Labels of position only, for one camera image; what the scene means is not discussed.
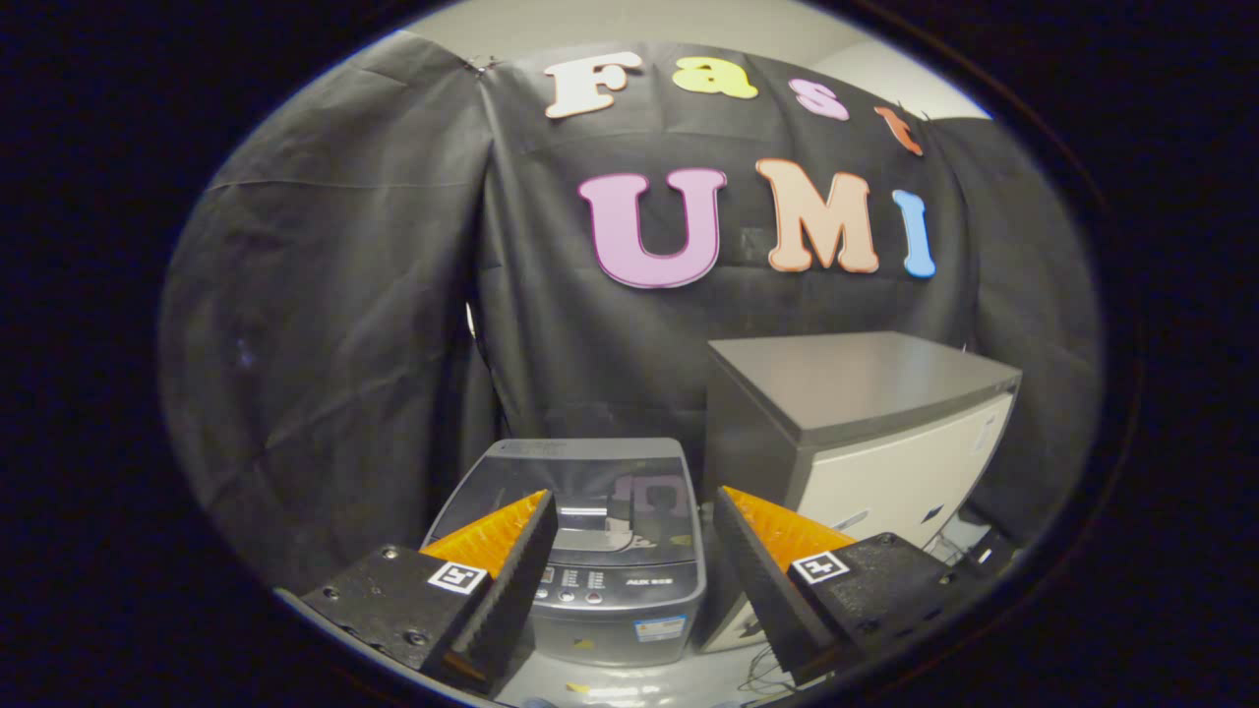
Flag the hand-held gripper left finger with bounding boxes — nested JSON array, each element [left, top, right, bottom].
[[300, 489, 559, 694]]

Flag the black adapter box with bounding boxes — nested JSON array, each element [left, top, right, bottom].
[[944, 531, 1019, 583]]

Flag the beige cabinet with grey top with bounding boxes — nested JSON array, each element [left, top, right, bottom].
[[693, 331, 1024, 655]]

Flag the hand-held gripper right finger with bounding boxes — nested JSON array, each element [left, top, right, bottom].
[[712, 486, 975, 686]]

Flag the grey washing machine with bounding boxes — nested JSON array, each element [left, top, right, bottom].
[[421, 438, 707, 670]]

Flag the black backdrop cloth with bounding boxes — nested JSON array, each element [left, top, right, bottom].
[[157, 29, 1101, 591]]

